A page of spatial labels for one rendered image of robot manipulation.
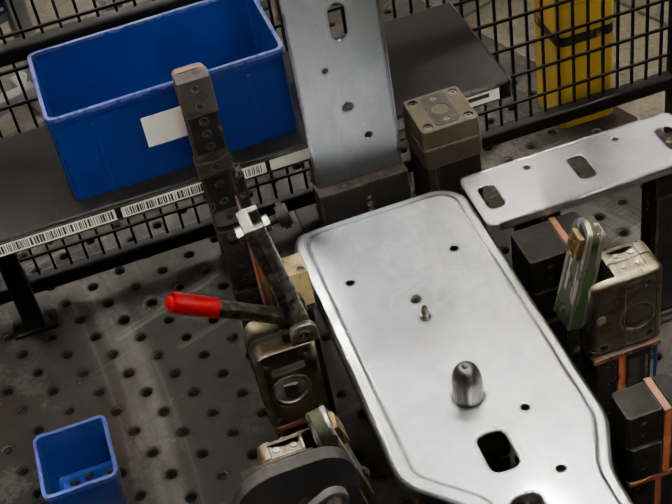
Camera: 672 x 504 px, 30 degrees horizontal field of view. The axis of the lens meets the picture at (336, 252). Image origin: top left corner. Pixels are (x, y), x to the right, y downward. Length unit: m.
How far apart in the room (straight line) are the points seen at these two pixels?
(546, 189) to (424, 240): 0.17
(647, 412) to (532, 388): 0.12
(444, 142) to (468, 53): 0.20
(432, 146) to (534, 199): 0.14
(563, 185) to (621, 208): 0.43
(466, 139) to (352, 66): 0.18
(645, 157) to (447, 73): 0.29
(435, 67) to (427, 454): 0.63
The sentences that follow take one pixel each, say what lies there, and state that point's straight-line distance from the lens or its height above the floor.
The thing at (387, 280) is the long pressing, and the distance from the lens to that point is 1.45.
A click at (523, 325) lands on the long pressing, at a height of 1.00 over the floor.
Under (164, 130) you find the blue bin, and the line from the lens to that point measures 1.58.
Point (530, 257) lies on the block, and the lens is 1.49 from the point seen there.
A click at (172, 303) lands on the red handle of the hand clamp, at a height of 1.14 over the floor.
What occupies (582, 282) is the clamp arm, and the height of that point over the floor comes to 1.05.
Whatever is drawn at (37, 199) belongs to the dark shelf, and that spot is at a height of 1.03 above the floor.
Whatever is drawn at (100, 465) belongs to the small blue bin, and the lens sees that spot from 1.75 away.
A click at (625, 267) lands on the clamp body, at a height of 1.04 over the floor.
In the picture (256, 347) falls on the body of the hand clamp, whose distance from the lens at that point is 1.34.
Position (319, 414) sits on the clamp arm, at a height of 1.11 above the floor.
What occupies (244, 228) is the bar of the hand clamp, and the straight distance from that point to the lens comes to 1.23.
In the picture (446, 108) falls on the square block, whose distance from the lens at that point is 1.59.
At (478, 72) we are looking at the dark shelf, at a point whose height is 1.03.
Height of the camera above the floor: 2.01
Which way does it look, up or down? 42 degrees down
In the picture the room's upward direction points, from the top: 11 degrees counter-clockwise
